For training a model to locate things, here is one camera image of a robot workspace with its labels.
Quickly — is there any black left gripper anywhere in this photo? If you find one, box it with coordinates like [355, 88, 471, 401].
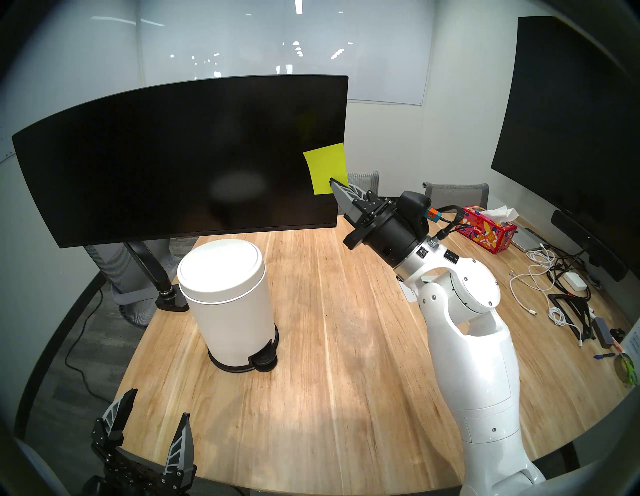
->
[82, 388, 197, 496]

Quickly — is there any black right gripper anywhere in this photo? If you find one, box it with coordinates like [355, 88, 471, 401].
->
[330, 178, 431, 269]

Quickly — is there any yellow sticky note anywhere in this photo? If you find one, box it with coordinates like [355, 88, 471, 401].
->
[302, 142, 349, 196]

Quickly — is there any white pedal trash can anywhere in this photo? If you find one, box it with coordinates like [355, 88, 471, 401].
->
[176, 239, 280, 374]

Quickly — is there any black curved computer monitor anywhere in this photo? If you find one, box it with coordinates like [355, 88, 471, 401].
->
[11, 75, 349, 249]

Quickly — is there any grey mesh office chair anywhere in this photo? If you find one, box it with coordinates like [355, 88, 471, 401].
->
[422, 181, 490, 214]
[84, 237, 198, 328]
[339, 171, 380, 216]

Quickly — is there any red patterned tissue box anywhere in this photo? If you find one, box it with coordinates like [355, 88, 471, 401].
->
[454, 205, 519, 255]

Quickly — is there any silver laptop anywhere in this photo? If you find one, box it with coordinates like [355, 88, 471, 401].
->
[510, 222, 546, 252]

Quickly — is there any glass whiteboard without writing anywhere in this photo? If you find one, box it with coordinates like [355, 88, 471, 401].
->
[137, 0, 436, 107]

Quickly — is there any black video conference bar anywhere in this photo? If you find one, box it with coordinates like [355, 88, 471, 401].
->
[551, 209, 628, 282]

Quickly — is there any black folding stand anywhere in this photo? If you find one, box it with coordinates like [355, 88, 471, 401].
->
[547, 293, 596, 341]

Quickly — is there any white paper sheet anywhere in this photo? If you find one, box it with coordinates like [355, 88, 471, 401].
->
[620, 317, 640, 371]

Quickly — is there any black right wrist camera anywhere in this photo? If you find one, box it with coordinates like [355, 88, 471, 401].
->
[397, 191, 442, 223]

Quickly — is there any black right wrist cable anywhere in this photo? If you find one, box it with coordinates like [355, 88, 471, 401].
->
[427, 204, 473, 248]

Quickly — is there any black floor cable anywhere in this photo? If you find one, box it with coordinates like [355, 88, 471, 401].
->
[64, 287, 113, 405]

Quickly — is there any white usb cable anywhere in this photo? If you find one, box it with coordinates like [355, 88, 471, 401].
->
[509, 247, 557, 316]
[547, 306, 584, 347]

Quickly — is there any black cable tangle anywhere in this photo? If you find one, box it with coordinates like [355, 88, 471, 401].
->
[546, 250, 601, 301]

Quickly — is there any large black wall television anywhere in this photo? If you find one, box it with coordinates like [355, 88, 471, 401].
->
[491, 16, 640, 281]

